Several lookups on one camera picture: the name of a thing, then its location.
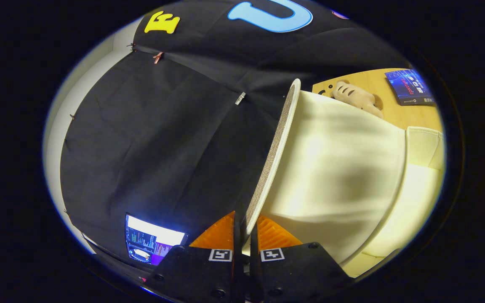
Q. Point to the silver clip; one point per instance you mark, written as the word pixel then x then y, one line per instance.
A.
pixel 240 98

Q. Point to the blue cover book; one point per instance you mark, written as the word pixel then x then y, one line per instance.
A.
pixel 409 86

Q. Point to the brown plush toy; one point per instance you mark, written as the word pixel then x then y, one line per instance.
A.
pixel 358 99

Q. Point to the lit computer monitor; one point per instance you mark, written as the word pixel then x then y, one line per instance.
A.
pixel 154 240

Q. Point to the cream fabric storage box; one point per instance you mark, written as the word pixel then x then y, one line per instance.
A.
pixel 335 160

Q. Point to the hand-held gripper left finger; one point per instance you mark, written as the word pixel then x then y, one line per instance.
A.
pixel 238 261

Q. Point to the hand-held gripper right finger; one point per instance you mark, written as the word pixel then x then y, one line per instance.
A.
pixel 254 269

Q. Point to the pink clip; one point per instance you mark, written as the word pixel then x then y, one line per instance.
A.
pixel 157 57

